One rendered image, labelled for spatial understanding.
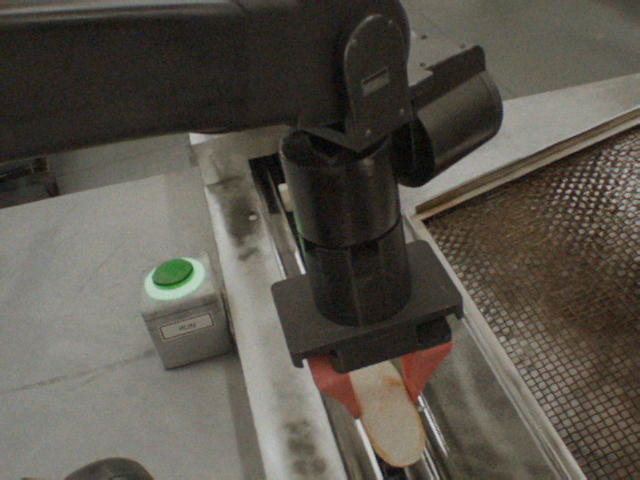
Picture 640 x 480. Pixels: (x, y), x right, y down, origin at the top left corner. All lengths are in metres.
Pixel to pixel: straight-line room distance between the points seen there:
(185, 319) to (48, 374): 0.17
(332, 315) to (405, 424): 0.10
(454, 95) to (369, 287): 0.11
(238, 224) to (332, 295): 0.41
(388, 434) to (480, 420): 0.16
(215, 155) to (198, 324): 0.26
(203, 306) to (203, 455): 0.13
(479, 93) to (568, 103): 0.64
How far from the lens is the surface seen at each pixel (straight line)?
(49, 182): 2.83
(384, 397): 0.50
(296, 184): 0.36
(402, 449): 0.47
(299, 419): 0.59
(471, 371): 0.66
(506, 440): 0.61
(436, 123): 0.39
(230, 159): 0.88
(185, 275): 0.68
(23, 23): 0.26
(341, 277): 0.39
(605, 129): 0.76
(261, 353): 0.64
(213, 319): 0.69
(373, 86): 0.33
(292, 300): 0.44
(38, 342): 0.82
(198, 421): 0.67
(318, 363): 0.43
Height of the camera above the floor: 1.30
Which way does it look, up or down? 36 degrees down
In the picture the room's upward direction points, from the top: 12 degrees counter-clockwise
